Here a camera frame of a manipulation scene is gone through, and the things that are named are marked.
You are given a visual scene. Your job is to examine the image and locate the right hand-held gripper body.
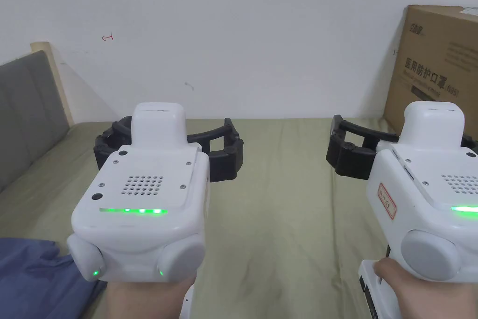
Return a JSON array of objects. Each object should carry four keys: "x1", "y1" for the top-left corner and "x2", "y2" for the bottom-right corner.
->
[{"x1": 358, "y1": 101, "x2": 478, "y2": 319}]

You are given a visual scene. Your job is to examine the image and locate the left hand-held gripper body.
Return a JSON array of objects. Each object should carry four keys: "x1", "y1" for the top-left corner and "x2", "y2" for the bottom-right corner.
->
[{"x1": 67, "y1": 103, "x2": 210, "y2": 319}]

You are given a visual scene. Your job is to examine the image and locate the person's left hand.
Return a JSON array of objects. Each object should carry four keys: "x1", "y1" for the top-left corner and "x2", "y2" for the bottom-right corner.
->
[{"x1": 106, "y1": 273, "x2": 197, "y2": 319}]

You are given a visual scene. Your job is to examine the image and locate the person's right hand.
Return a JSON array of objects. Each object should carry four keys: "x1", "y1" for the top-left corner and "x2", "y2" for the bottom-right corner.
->
[{"x1": 374, "y1": 257, "x2": 478, "y2": 319}]

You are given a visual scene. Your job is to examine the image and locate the bed with pale green sheet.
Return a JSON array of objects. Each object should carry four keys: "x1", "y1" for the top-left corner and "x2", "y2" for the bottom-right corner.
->
[{"x1": 0, "y1": 117, "x2": 478, "y2": 319}]

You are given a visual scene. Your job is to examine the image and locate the grey padded headboard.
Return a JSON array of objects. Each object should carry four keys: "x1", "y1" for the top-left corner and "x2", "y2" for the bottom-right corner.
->
[{"x1": 0, "y1": 41, "x2": 76, "y2": 193}]

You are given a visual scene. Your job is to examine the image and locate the brown cardboard carton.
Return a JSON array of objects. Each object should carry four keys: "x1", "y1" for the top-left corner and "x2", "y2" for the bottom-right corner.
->
[{"x1": 384, "y1": 5, "x2": 478, "y2": 148}]

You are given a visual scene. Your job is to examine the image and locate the dark blue garment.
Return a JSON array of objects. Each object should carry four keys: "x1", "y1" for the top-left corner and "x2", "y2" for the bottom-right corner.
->
[{"x1": 0, "y1": 236, "x2": 110, "y2": 319}]

